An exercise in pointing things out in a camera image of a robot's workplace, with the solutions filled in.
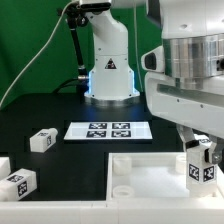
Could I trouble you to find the black camera stand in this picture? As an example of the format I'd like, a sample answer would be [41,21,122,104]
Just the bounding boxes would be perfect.
[54,2,89,93]

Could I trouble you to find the white fence front wall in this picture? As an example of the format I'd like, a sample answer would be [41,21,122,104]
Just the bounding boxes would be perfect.
[0,198,224,224]

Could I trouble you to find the white square tabletop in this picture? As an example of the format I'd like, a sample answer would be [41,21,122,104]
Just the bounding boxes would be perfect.
[106,153,224,203]

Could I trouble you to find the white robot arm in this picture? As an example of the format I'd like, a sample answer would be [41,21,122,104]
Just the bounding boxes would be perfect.
[80,0,224,164]

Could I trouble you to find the white block left edge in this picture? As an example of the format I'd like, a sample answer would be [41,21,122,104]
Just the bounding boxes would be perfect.
[0,157,11,179]

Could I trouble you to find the grey cable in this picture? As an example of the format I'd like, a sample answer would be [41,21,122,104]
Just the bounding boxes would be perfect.
[0,0,79,109]

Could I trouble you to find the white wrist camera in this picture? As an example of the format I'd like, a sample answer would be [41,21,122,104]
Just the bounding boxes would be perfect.
[141,46,165,73]

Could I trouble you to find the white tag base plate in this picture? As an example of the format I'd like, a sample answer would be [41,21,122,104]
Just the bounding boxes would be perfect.
[64,121,152,141]

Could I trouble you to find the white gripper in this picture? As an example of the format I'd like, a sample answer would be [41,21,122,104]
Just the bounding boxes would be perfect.
[145,72,224,164]

